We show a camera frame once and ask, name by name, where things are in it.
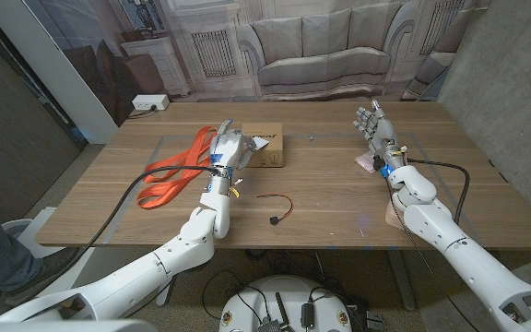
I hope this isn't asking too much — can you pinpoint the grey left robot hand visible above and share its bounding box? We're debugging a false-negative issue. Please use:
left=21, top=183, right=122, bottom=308
left=207, top=119, right=257, bottom=179

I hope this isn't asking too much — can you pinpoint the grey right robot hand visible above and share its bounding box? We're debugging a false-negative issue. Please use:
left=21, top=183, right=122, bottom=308
left=352, top=99, right=408, bottom=172

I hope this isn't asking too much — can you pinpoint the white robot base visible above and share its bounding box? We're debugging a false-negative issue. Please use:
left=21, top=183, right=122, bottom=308
left=218, top=275, right=353, bottom=332

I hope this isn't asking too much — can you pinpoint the cardboard packing box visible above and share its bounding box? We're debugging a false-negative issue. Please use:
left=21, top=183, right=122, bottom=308
left=241, top=122, right=285, bottom=169

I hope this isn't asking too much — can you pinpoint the pink packet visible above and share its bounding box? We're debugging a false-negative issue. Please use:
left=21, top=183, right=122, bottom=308
left=354, top=153, right=377, bottom=174

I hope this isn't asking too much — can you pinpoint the tan wooden block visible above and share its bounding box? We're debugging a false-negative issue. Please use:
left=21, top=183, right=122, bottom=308
left=384, top=197, right=407, bottom=230

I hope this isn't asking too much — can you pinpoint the white power strip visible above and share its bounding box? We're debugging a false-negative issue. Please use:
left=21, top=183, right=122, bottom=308
left=131, top=94, right=171, bottom=112

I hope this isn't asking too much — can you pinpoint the printed living room backdrop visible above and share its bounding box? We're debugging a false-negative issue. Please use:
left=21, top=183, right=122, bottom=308
left=23, top=0, right=492, bottom=125

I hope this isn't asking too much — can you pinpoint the grey table leg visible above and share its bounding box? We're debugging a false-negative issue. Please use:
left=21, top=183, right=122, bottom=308
left=387, top=249, right=418, bottom=312

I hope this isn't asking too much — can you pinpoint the dark shoe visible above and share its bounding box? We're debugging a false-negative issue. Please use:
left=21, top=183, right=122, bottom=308
left=0, top=247, right=85, bottom=310

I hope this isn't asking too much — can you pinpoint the white floor stand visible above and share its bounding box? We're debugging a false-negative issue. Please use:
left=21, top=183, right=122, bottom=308
left=0, top=206, right=131, bottom=301

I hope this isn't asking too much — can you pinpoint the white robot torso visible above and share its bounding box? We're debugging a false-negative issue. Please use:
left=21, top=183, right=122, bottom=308
left=0, top=319, right=159, bottom=332

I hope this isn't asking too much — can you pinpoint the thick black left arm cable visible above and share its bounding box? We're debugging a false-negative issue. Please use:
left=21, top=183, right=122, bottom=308
left=16, top=164, right=221, bottom=305

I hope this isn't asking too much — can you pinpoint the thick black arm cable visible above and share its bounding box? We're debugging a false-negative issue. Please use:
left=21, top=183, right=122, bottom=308
left=406, top=158, right=471, bottom=227
left=16, top=164, right=221, bottom=305

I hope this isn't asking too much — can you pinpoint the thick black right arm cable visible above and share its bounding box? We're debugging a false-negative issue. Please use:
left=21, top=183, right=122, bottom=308
left=406, top=158, right=471, bottom=227

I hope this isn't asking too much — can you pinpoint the orange strap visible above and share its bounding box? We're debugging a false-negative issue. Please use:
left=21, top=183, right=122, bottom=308
left=136, top=125, right=218, bottom=210

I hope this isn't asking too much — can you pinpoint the black power strip cable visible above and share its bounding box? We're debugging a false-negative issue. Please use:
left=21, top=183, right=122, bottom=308
left=128, top=104, right=159, bottom=120

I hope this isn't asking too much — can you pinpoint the grey perforated wall panel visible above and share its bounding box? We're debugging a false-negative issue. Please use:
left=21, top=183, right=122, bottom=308
left=0, top=8, right=87, bottom=222

